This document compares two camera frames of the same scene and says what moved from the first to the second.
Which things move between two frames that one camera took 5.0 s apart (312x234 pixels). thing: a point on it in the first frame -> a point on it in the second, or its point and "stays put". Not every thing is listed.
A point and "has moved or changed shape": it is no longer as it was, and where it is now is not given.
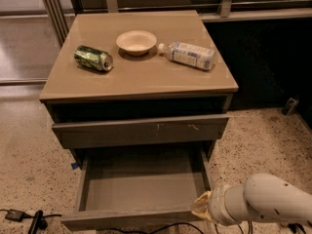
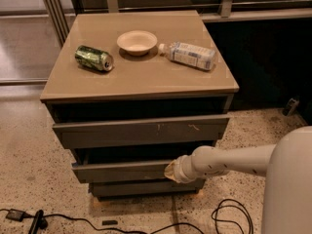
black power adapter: (17, 215) stays put
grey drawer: (138, 187) has moved or changed shape
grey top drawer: (140, 132) stays put
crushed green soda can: (93, 58) stays put
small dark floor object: (291, 104) stays put
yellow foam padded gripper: (216, 205) -> (183, 172)
